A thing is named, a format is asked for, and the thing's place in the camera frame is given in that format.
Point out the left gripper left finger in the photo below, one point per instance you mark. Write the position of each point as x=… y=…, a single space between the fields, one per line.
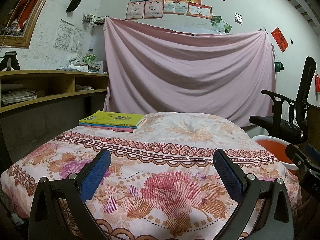
x=47 y=220

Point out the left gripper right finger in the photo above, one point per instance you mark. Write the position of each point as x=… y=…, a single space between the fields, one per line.
x=275 y=219

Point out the red plastic trash bin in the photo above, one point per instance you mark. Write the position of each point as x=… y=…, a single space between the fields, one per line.
x=277 y=147

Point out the black office chair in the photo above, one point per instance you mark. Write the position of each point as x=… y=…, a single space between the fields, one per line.
x=288 y=120

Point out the pink book under stack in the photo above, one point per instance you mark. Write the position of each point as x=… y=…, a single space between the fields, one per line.
x=116 y=129

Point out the yellow book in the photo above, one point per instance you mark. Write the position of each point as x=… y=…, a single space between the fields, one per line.
x=113 y=119

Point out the floral pink tablecloth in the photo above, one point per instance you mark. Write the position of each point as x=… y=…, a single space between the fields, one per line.
x=161 y=184

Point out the wooden shelf unit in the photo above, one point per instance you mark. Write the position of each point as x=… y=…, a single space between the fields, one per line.
x=54 y=85

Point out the papers pile on shelf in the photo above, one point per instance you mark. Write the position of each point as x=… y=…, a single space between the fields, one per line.
x=76 y=65

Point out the green glass jar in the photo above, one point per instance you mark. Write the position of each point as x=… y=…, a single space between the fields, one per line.
x=89 y=57

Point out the pink hanging sheet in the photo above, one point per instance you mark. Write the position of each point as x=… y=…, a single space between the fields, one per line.
x=153 y=69

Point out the red paper wall hanging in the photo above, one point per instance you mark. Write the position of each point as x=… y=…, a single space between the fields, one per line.
x=280 y=39

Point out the photo prints on wall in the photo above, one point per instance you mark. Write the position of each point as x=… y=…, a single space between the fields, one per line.
x=220 y=25

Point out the wall calendar paper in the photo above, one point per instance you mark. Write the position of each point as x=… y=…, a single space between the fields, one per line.
x=69 y=38

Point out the wire rack on wall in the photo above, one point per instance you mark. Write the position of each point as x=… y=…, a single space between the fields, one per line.
x=93 y=20

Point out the black object on wall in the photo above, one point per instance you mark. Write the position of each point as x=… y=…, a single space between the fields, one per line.
x=73 y=5

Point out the wooden picture frame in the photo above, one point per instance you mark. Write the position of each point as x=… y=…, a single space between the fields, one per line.
x=19 y=22

